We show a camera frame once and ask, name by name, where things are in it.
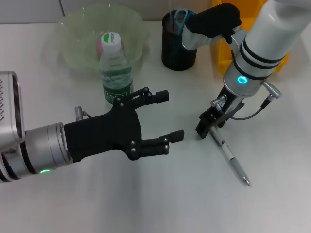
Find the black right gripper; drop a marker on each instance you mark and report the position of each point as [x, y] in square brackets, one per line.
[230, 102]

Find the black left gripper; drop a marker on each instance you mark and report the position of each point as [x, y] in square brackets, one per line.
[102, 136]

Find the silver ballpoint pen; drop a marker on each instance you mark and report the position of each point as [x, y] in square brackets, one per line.
[230, 155]

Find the clear green-label water bottle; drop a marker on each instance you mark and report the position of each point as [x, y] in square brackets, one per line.
[115, 70]

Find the blue scissors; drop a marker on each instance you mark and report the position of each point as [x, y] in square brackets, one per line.
[179, 21]

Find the pink peach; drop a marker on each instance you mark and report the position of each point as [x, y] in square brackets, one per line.
[98, 47]

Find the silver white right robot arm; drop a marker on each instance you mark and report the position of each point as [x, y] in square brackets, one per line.
[267, 43]

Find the black mesh pen holder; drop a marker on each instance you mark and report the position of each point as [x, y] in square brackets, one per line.
[175, 58]

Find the translucent green fruit bowl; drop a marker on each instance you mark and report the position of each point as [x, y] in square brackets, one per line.
[80, 36]

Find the yellow plastic bin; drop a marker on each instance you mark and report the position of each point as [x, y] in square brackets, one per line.
[223, 58]

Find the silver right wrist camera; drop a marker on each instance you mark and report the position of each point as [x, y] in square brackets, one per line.
[213, 19]

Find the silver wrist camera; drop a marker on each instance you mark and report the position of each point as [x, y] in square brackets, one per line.
[9, 109]
[213, 19]

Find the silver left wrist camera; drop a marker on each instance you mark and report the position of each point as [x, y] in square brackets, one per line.
[9, 109]

